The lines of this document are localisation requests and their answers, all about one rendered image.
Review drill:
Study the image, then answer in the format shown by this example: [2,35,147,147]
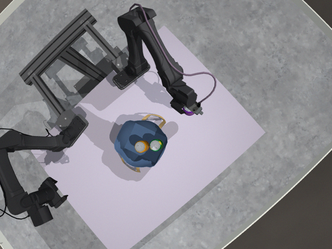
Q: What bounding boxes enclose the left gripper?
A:
[170,98,201,114]

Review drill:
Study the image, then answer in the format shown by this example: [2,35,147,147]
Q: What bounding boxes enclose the green and yellow drink can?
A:
[149,139,163,151]

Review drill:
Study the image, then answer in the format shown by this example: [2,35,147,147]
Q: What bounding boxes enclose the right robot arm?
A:
[0,116,86,227]

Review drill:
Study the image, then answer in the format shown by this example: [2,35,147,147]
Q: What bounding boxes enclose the orange drink can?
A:
[135,140,149,153]

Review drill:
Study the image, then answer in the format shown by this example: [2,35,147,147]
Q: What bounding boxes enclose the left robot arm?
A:
[113,7,197,107]

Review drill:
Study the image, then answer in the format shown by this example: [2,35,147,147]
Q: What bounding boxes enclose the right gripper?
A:
[38,177,68,208]

